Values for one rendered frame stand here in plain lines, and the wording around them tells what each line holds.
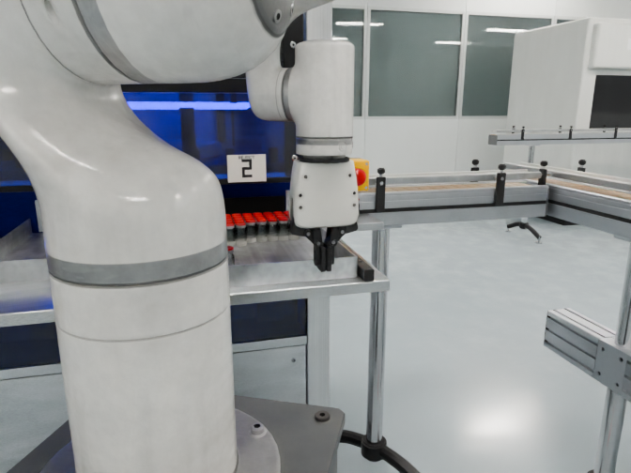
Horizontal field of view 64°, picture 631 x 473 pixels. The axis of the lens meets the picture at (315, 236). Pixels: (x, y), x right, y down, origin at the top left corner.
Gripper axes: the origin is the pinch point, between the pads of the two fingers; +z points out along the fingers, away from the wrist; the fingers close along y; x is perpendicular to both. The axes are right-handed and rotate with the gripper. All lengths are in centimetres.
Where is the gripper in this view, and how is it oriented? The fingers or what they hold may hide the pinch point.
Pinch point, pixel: (323, 257)
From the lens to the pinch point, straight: 78.7
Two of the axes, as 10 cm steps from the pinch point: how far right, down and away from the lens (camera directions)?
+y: -9.7, 0.6, -2.4
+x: 2.5, 2.4, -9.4
